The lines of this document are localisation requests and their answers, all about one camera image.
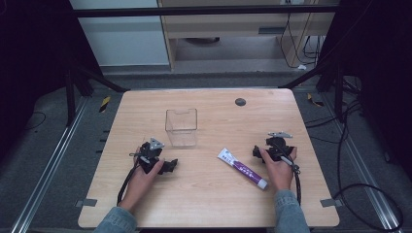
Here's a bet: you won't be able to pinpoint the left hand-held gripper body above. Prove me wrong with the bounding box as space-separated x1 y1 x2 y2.
129 137 165 175

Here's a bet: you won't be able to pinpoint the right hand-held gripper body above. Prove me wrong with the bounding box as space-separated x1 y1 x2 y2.
257 130 298 163

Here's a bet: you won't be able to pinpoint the person's right hand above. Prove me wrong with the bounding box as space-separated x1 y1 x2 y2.
258 147 298 194

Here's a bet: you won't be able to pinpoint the person's left hand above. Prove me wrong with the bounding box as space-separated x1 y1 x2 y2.
119 147 165 213

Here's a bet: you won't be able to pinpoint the purple and white toothpaste tube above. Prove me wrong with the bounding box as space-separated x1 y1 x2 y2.
217 148 269 191

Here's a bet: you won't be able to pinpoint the clear plastic container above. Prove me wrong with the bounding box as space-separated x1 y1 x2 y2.
164 108 199 148

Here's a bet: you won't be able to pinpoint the yellow and black tape strip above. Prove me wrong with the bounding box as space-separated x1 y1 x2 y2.
306 92 325 108
98 95 112 114

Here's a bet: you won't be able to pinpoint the black metal stand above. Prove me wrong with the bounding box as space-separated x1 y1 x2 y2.
278 59 346 124
63 62 130 127

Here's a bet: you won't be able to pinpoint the white cabinet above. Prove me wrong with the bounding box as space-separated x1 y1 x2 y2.
69 0 171 67

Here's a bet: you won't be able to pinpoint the light wooden desk furniture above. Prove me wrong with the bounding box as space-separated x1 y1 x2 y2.
157 0 336 72

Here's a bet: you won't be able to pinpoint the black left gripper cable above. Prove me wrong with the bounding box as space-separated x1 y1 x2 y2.
116 160 141 206

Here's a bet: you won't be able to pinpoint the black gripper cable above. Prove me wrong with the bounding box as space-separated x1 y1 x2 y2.
280 154 303 207
116 160 141 206

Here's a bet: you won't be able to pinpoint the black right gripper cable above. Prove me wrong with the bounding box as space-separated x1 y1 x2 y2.
280 154 303 207

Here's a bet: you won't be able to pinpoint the grey table edge bracket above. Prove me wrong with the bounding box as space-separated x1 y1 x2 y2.
74 198 98 209
320 198 344 209

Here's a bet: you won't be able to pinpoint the silver floor rail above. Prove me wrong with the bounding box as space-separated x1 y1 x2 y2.
9 96 90 233
322 93 402 233

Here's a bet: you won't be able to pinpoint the black hanging cables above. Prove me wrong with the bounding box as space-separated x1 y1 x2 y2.
279 0 326 70

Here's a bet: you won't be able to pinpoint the thin black floor cable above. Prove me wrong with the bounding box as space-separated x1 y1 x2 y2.
23 111 48 132

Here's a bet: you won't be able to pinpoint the black horizontal frame bar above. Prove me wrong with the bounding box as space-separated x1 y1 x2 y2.
71 4 339 18

